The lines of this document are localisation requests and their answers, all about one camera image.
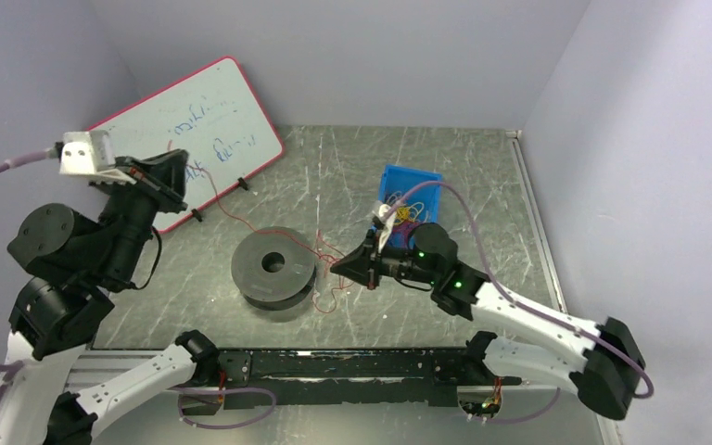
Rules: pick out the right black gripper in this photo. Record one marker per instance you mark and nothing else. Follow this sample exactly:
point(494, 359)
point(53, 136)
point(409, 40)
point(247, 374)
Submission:
point(375, 266)

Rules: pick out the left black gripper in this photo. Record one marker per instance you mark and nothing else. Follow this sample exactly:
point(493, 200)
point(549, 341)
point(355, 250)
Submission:
point(156, 186)

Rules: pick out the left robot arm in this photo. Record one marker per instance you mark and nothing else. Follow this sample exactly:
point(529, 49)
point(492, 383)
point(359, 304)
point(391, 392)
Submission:
point(74, 265)

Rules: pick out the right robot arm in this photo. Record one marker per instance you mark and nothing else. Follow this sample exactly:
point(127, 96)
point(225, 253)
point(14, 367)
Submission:
point(600, 363)

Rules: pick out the pink framed whiteboard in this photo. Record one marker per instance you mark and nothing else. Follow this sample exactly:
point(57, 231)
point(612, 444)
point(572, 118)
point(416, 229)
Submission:
point(216, 117)

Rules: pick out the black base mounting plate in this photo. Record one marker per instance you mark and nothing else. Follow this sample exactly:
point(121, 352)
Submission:
point(331, 377)

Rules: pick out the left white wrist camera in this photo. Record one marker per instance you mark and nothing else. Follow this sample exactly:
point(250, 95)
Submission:
point(89, 156)

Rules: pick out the grey cable spool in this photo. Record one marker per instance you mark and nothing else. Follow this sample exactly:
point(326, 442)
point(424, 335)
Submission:
point(274, 268)

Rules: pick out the aluminium rail frame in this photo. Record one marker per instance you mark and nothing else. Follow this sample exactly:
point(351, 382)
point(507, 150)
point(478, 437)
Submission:
point(324, 184)

